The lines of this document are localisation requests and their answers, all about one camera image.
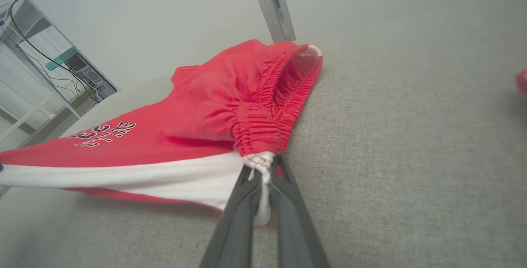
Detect teal strip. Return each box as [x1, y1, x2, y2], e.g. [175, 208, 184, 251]
[45, 47, 79, 71]

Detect grey fabric sofa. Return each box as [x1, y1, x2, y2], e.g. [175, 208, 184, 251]
[0, 33, 527, 268]

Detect black electronics box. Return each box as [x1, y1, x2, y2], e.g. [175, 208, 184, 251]
[66, 53, 118, 100]

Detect light grey metal shelf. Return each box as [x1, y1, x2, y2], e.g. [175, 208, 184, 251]
[0, 0, 121, 153]

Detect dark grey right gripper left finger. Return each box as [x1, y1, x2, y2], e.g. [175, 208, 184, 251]
[200, 165, 264, 268]

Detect grey metal partition post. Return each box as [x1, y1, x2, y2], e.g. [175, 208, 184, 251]
[247, 0, 297, 43]

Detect red Bulls print shorts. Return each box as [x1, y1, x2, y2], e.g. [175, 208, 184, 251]
[0, 40, 324, 227]

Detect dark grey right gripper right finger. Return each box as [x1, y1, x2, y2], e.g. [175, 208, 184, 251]
[270, 155, 330, 268]

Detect thin black cable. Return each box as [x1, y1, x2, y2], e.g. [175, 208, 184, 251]
[0, 0, 103, 104]

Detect red garment striped white trim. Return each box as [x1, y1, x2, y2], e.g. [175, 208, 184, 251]
[516, 68, 527, 98]

